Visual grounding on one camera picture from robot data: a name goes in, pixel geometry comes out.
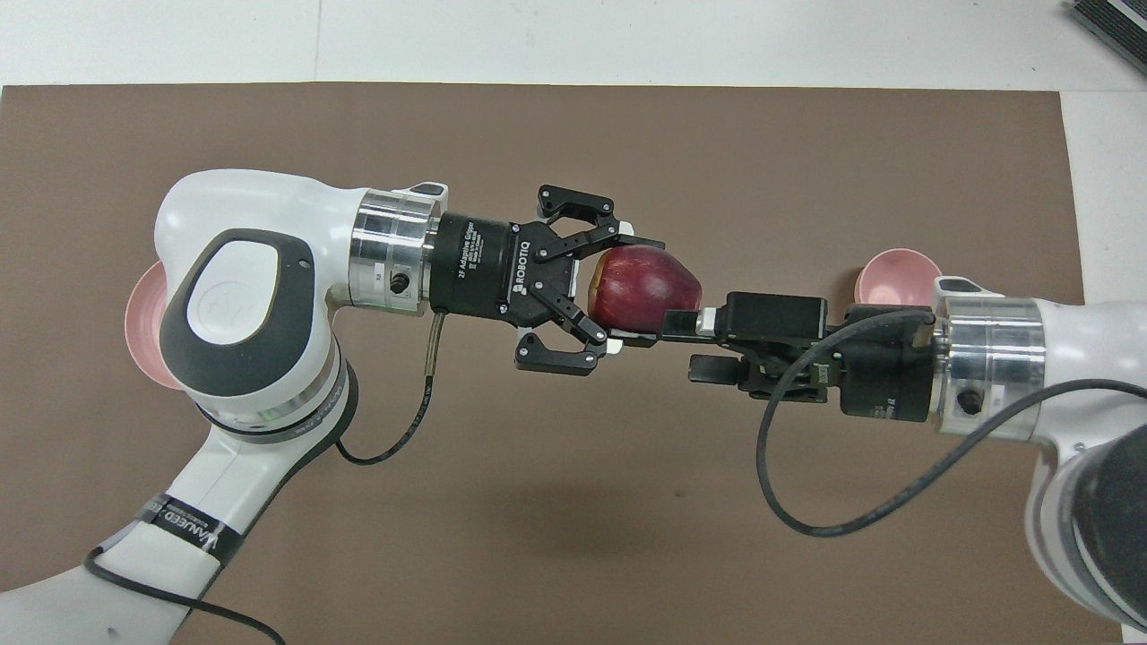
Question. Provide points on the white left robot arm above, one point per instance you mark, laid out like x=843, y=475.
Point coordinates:
x=242, y=322

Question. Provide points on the red apple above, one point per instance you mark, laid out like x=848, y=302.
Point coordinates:
x=643, y=287

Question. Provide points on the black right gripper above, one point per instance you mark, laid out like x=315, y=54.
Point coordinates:
x=887, y=367

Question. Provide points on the pink bowl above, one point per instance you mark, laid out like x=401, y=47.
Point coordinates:
x=896, y=278

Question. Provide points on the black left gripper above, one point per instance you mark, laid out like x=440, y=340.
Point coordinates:
x=493, y=269

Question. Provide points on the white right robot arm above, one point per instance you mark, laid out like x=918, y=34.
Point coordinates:
x=1057, y=358

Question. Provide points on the dark ribbed device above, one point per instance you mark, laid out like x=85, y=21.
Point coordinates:
x=1111, y=27

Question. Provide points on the pink plate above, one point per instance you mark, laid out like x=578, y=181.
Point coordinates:
x=148, y=331

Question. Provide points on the brown table mat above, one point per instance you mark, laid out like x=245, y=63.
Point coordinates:
x=573, y=143

